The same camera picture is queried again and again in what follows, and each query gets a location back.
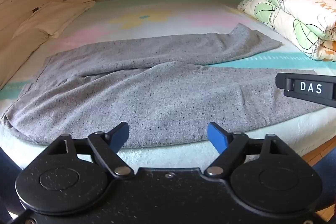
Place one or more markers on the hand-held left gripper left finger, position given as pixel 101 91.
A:
pixel 120 134

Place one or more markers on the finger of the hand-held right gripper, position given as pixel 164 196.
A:
pixel 309 87

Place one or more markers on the cream pillow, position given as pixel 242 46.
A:
pixel 57 16

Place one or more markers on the bed with pastel blanket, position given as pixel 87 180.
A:
pixel 162 19

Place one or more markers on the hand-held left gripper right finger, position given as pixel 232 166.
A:
pixel 216 138

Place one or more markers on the small dark wall fitting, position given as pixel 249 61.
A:
pixel 35 9

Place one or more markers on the grey pants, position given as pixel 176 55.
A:
pixel 131 98

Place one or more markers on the folded floral quilt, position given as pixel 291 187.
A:
pixel 296 11

